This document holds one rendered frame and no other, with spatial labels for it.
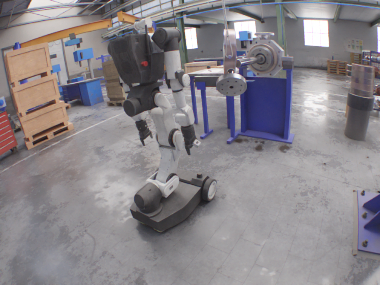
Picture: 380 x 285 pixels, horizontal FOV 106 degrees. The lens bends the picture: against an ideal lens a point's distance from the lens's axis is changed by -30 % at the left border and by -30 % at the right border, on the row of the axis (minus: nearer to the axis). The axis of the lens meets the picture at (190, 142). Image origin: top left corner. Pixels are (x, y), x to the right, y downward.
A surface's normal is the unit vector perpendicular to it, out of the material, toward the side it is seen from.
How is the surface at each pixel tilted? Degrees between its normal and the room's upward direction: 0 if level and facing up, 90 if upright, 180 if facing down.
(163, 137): 86
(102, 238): 0
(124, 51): 90
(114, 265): 0
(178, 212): 90
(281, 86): 90
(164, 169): 60
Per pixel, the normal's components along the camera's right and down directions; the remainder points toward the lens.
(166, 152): -0.51, -0.09
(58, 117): 0.77, 0.19
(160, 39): -0.52, 0.41
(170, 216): 0.62, 0.27
